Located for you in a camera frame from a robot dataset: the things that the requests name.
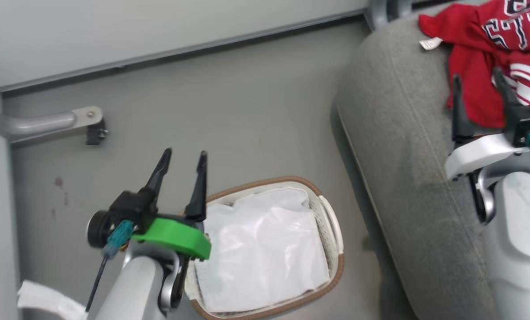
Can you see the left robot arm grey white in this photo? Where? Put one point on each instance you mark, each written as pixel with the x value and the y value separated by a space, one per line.
pixel 131 289

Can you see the white cloth in basket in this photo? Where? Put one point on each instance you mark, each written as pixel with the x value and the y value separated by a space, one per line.
pixel 264 249

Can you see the black caster wheel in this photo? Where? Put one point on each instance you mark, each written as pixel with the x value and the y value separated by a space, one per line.
pixel 96 133

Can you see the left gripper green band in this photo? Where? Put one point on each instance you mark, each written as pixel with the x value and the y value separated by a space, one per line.
pixel 176 235

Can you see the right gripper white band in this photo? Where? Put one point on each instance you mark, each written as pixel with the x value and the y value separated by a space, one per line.
pixel 478 153

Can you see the grey fabric sofa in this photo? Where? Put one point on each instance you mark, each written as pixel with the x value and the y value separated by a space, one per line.
pixel 402 133

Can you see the red and white jersey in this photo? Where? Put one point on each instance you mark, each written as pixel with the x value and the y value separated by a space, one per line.
pixel 473 80

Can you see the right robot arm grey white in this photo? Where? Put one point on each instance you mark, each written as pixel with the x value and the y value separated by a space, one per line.
pixel 522 231

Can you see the long grey partition foot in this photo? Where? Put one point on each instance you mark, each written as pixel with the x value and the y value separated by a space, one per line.
pixel 42 124

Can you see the teal connector left wrist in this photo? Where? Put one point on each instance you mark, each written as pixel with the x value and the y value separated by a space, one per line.
pixel 119 238

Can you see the short grey partition foot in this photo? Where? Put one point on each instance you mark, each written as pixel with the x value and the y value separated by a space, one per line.
pixel 378 13
pixel 404 6

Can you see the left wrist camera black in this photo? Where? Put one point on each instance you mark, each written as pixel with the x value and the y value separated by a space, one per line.
pixel 98 229

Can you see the white laundry basket brown rim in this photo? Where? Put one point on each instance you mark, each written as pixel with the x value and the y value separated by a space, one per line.
pixel 333 231

